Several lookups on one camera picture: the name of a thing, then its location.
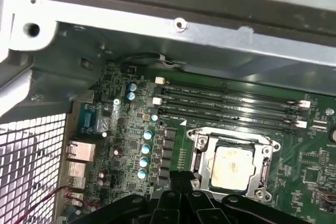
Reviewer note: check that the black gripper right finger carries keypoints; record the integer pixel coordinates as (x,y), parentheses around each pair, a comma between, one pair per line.
(202,208)

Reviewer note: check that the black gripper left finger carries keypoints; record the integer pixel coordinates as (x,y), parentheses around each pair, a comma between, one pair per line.
(168,208)

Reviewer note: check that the silver square CPU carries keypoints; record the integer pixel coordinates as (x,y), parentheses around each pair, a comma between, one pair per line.
(231,167)

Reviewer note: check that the metal socket cover frame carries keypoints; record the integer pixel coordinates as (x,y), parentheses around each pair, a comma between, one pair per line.
(206,151)

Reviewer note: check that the thin metal locking lever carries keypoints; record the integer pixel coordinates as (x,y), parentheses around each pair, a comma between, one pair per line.
(236,133)

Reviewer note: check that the CPU socket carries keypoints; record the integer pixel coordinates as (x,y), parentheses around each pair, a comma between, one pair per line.
(260,193)

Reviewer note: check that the black RAM slot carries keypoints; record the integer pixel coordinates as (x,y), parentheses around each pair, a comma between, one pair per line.
(236,93)
(236,120)
(236,102)
(236,112)

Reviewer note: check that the silver port housing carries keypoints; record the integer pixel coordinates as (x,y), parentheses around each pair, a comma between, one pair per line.
(77,173)
(80,151)

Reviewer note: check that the green motherboard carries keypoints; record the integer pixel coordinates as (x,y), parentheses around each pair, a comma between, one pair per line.
(302,161)

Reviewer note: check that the blue port connector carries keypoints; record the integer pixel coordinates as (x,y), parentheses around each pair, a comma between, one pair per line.
(92,119)

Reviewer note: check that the black grey PC case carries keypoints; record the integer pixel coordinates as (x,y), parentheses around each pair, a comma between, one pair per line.
(157,24)

